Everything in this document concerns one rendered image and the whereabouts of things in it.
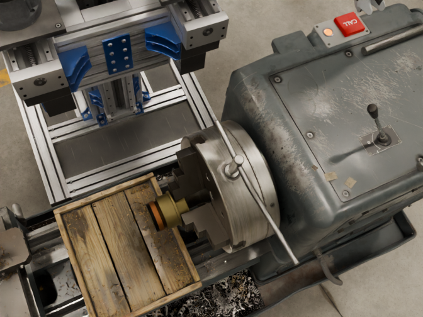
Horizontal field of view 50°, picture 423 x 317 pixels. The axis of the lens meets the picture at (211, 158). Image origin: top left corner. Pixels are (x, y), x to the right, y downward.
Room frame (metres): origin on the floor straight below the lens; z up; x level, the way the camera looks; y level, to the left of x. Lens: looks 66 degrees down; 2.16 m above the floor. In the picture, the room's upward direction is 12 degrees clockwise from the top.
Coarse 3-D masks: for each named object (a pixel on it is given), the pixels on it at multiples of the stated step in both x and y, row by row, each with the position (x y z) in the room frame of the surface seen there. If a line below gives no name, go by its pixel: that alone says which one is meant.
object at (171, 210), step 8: (168, 192) 0.36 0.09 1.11; (160, 200) 0.34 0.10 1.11; (168, 200) 0.34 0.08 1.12; (184, 200) 0.35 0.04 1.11; (152, 208) 0.32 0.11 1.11; (160, 208) 0.32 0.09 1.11; (168, 208) 0.32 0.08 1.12; (176, 208) 0.33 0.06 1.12; (184, 208) 0.33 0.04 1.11; (152, 216) 0.30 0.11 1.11; (160, 216) 0.30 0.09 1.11; (168, 216) 0.30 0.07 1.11; (176, 216) 0.31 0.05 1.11; (160, 224) 0.29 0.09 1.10; (168, 224) 0.29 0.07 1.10; (176, 224) 0.30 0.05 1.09
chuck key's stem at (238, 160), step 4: (236, 156) 0.40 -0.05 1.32; (240, 156) 0.40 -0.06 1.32; (232, 160) 0.39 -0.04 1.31; (236, 160) 0.39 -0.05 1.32; (240, 160) 0.39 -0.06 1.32; (232, 164) 0.39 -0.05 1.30; (236, 164) 0.38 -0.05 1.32; (240, 164) 0.38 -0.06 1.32; (232, 168) 0.39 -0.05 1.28; (236, 168) 0.38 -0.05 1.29; (232, 172) 0.39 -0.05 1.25
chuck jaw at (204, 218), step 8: (200, 208) 0.34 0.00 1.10; (208, 208) 0.35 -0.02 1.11; (184, 216) 0.32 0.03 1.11; (192, 216) 0.32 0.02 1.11; (200, 216) 0.32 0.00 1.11; (208, 216) 0.33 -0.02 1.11; (216, 216) 0.33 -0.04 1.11; (184, 224) 0.30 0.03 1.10; (192, 224) 0.30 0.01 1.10; (200, 224) 0.30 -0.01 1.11; (208, 224) 0.31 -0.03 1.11; (216, 224) 0.31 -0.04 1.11; (200, 232) 0.28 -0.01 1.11; (208, 232) 0.29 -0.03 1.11; (216, 232) 0.29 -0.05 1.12; (224, 232) 0.29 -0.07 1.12; (216, 240) 0.27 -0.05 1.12; (224, 240) 0.27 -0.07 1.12; (216, 248) 0.26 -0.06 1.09; (232, 248) 0.27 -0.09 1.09
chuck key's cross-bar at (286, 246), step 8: (224, 136) 0.44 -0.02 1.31; (232, 152) 0.41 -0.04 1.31; (240, 168) 0.38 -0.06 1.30; (248, 184) 0.35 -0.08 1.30; (256, 192) 0.34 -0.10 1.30; (256, 200) 0.32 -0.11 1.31; (264, 208) 0.30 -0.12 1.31; (264, 216) 0.29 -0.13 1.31; (272, 224) 0.27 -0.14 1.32; (280, 232) 0.26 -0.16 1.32; (280, 240) 0.24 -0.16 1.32; (288, 248) 0.23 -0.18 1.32; (288, 256) 0.22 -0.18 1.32; (296, 264) 0.20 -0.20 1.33
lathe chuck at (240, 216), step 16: (208, 128) 0.53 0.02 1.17; (224, 128) 0.52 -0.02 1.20; (208, 144) 0.46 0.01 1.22; (224, 144) 0.47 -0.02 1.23; (208, 160) 0.41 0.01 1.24; (224, 160) 0.42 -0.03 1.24; (208, 176) 0.39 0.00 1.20; (224, 176) 0.38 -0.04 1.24; (240, 176) 0.39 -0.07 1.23; (208, 192) 0.38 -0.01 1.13; (224, 192) 0.35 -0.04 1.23; (240, 192) 0.36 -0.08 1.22; (224, 208) 0.32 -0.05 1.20; (240, 208) 0.33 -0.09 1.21; (256, 208) 0.34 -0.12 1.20; (224, 224) 0.31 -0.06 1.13; (240, 224) 0.30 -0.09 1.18; (256, 224) 0.32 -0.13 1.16; (240, 240) 0.28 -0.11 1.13; (256, 240) 0.30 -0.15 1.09
